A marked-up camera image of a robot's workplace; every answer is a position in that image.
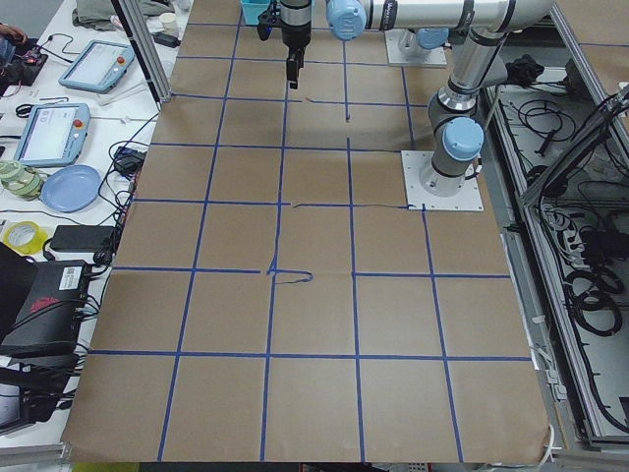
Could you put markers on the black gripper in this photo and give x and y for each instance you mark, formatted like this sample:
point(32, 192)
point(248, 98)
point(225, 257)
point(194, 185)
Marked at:
point(295, 35)

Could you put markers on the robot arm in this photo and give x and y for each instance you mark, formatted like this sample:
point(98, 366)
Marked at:
point(458, 137)

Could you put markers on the light blue plastic bin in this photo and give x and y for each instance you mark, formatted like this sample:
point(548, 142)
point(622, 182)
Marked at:
point(251, 9)

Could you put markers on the paper cup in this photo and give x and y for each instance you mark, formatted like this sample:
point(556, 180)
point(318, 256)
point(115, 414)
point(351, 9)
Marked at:
point(169, 23)

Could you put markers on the upper teach pendant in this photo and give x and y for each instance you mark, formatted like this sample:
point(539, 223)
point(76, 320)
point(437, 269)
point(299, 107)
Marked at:
point(99, 68)

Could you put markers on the teach pendant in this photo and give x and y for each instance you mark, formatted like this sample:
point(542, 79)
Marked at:
point(54, 135)
point(99, 68)

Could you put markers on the lower teach pendant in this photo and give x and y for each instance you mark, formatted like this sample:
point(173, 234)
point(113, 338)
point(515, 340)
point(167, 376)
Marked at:
point(54, 135)

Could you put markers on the blue plastic plate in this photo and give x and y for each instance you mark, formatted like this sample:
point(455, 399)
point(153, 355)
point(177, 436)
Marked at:
point(71, 188)

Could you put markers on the black power adapter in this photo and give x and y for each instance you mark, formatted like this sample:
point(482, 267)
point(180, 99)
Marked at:
point(80, 238)

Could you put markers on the green tape rolls stack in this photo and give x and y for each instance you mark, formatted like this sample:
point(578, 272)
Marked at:
point(20, 180)

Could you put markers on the yellow tape roll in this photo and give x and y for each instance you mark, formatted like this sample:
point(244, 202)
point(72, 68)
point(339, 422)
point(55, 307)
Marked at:
point(26, 237)

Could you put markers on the black computer box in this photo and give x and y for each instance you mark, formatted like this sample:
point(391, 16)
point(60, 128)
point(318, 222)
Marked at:
point(40, 307)

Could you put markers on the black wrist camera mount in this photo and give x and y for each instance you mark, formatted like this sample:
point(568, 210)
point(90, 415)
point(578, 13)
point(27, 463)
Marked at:
point(267, 20)

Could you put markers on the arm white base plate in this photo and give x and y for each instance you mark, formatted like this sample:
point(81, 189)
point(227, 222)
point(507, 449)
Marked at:
point(417, 47)
point(427, 190)

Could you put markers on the aluminium frame post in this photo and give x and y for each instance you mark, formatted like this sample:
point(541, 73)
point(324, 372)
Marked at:
point(136, 30)

